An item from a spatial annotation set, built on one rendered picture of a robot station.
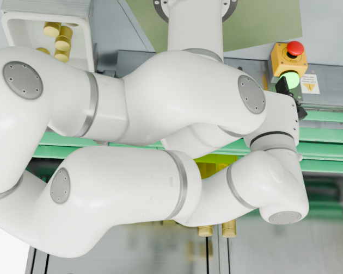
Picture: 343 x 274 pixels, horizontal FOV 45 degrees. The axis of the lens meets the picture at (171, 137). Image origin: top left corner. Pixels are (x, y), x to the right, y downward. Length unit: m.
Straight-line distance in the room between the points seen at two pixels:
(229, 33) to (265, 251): 0.62
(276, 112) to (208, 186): 0.20
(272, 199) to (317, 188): 0.73
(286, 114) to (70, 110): 0.41
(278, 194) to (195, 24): 0.30
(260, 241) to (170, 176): 0.77
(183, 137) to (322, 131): 0.51
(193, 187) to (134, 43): 0.61
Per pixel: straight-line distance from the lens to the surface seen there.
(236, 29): 0.86
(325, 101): 1.07
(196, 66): 0.50
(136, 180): 0.43
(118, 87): 0.52
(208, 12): 0.72
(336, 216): 1.31
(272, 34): 0.88
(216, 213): 0.63
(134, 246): 1.11
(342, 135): 1.06
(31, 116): 0.41
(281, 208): 0.63
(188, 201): 0.48
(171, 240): 1.11
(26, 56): 0.44
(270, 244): 1.21
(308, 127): 1.03
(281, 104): 0.75
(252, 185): 0.57
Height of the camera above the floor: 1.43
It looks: 29 degrees down
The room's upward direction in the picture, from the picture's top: 179 degrees counter-clockwise
